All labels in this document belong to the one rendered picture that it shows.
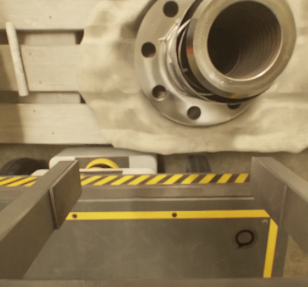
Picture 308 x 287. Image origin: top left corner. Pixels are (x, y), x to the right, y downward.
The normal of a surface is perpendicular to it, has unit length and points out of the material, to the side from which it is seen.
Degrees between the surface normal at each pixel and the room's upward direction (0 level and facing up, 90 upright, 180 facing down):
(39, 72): 0
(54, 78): 0
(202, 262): 0
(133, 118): 41
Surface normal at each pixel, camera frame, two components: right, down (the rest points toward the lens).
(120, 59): 0.87, 0.07
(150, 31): -0.01, 0.25
